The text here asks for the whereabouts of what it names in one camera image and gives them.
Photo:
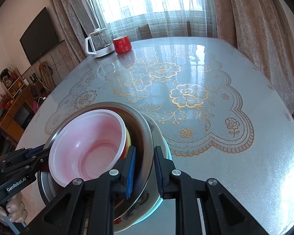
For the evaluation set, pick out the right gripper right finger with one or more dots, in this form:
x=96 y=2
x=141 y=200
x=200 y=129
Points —
x=206 y=207

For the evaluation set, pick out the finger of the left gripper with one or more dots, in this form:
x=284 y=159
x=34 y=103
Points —
x=24 y=167
x=20 y=155

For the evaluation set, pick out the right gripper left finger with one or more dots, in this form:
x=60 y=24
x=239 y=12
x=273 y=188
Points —
x=86 y=207

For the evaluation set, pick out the red plastic bowl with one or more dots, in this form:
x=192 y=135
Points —
x=87 y=146

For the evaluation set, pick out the stainless steel bowl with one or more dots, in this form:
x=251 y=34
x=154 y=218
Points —
x=141 y=139

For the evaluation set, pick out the yellow plastic bowl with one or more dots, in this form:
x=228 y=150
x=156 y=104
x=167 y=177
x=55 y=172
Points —
x=127 y=145

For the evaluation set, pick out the teal plastic plate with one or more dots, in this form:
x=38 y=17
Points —
x=152 y=196

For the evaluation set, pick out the person's left hand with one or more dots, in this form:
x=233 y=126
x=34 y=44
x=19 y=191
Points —
x=14 y=210

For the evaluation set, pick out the wooden cabinet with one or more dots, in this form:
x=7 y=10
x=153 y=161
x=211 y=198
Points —
x=18 y=116

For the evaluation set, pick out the pink plastic bag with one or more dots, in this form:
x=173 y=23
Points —
x=35 y=107

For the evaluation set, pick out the small shelf with ornaments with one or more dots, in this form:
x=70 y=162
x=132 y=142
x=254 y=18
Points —
x=12 y=82

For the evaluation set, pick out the white glass electric kettle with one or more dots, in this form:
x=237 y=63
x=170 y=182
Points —
x=99 y=43

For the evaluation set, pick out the red mug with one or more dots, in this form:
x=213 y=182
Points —
x=122 y=44

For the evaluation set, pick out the left beige curtain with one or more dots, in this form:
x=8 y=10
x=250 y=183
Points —
x=76 y=19

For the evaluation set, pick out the beige curtain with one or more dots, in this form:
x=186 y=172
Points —
x=76 y=19
x=259 y=29

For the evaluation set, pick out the white sheer curtain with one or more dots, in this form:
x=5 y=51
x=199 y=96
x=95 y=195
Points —
x=146 y=19

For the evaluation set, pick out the right beige curtain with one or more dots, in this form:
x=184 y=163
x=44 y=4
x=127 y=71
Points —
x=259 y=29

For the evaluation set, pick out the wooden chair by wall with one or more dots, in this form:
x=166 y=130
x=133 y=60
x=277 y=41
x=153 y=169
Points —
x=46 y=77

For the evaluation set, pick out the black wall television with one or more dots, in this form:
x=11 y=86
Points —
x=39 y=38

